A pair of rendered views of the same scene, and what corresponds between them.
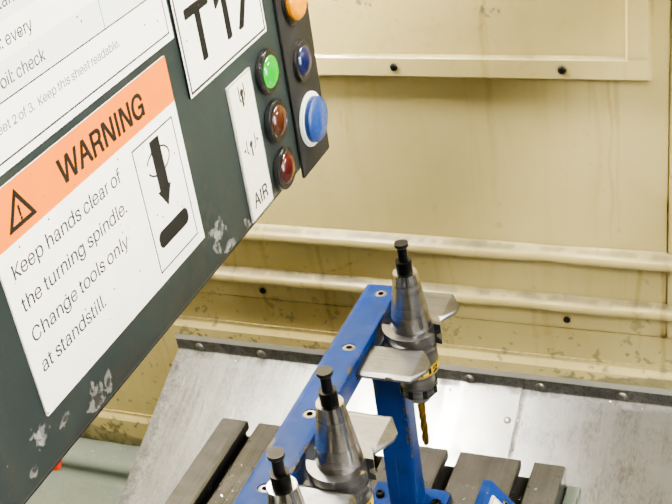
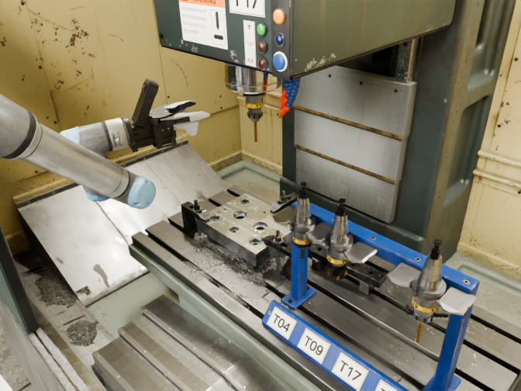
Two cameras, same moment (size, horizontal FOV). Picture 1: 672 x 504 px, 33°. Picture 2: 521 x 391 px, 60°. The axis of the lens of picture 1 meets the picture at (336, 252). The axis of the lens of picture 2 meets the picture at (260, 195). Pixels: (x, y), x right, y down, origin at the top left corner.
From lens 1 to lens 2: 126 cm
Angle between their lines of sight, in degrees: 91
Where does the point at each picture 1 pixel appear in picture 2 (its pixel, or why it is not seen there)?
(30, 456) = (180, 42)
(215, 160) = (236, 35)
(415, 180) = not seen: outside the picture
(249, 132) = (250, 39)
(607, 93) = not seen: outside the picture
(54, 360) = (186, 31)
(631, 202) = not seen: outside the picture
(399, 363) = (401, 275)
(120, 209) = (205, 19)
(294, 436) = (360, 231)
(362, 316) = (444, 269)
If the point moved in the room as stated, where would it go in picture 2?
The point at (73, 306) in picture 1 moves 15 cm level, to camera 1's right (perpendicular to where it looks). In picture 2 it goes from (191, 25) to (156, 40)
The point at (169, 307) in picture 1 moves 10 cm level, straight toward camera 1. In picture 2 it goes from (214, 53) to (170, 53)
